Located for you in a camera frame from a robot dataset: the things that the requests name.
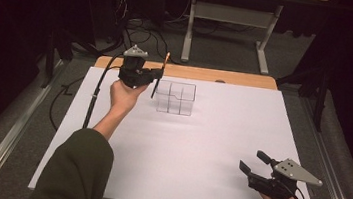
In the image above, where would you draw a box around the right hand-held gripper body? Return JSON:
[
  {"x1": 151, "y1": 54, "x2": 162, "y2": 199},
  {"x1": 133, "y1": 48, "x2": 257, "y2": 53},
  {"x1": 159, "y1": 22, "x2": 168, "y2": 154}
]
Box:
[{"x1": 245, "y1": 153, "x2": 326, "y2": 199}]

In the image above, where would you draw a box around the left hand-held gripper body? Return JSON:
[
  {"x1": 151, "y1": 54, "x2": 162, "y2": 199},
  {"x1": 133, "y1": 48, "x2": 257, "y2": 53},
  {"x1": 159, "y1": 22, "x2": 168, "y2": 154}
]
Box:
[{"x1": 117, "y1": 43, "x2": 155, "y2": 91}]

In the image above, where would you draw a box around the black pencil with orange end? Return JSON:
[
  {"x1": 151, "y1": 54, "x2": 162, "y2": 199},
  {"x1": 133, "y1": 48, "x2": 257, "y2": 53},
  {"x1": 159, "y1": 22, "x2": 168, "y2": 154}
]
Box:
[{"x1": 149, "y1": 50, "x2": 172, "y2": 101}]

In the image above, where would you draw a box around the clear plastic organizer box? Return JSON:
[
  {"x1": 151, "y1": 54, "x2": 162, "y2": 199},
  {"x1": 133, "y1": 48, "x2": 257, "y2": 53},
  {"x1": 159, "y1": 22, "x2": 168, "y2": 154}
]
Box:
[{"x1": 153, "y1": 78, "x2": 198, "y2": 118}]

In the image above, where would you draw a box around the person's left hand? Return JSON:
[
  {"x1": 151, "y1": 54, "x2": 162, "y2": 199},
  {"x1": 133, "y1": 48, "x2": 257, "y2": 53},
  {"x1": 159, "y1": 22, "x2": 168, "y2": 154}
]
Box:
[{"x1": 106, "y1": 78, "x2": 150, "y2": 119}]

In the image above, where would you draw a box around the wooden table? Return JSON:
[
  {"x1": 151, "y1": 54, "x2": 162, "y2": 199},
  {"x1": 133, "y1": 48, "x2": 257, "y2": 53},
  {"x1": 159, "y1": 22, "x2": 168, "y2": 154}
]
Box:
[{"x1": 93, "y1": 54, "x2": 280, "y2": 91}]

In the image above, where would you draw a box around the white board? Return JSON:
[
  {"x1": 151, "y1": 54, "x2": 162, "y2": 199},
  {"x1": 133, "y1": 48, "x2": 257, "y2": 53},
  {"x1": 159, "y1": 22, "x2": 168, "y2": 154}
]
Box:
[{"x1": 26, "y1": 60, "x2": 333, "y2": 199}]

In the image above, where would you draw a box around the dark computer tower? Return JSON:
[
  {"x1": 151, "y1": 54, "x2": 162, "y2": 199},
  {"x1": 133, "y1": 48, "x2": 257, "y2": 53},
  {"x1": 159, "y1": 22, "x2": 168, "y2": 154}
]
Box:
[{"x1": 80, "y1": 0, "x2": 130, "y2": 45}]

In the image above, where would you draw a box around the black stand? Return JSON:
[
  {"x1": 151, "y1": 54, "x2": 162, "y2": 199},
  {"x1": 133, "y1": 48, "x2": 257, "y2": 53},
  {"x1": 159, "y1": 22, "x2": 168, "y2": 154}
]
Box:
[
  {"x1": 271, "y1": 61, "x2": 334, "y2": 134},
  {"x1": 40, "y1": 25, "x2": 77, "y2": 92}
]

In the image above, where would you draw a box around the tangle of black floor cables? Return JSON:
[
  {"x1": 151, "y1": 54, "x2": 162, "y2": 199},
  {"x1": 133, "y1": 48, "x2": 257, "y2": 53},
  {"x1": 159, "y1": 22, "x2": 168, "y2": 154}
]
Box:
[{"x1": 102, "y1": 12, "x2": 187, "y2": 66}]

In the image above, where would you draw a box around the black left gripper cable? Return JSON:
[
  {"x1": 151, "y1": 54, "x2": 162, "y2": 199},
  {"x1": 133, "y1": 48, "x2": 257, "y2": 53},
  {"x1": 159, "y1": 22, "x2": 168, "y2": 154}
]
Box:
[{"x1": 82, "y1": 49, "x2": 126, "y2": 133}]

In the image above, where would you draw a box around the metal floor rail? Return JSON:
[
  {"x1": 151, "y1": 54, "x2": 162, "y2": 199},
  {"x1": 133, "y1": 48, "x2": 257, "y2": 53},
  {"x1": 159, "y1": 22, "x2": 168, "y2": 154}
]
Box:
[
  {"x1": 289, "y1": 96, "x2": 353, "y2": 199},
  {"x1": 0, "y1": 53, "x2": 66, "y2": 199}
]

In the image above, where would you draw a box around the black floor cable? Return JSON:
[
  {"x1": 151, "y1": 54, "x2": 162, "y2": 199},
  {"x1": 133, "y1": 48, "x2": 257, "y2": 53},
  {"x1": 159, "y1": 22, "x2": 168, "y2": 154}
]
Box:
[{"x1": 46, "y1": 72, "x2": 86, "y2": 135}]

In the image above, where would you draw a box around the white metal table frame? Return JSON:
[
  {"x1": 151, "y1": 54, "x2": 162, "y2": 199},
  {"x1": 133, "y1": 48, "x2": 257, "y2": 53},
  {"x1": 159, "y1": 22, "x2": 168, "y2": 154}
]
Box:
[{"x1": 179, "y1": 0, "x2": 284, "y2": 76}]

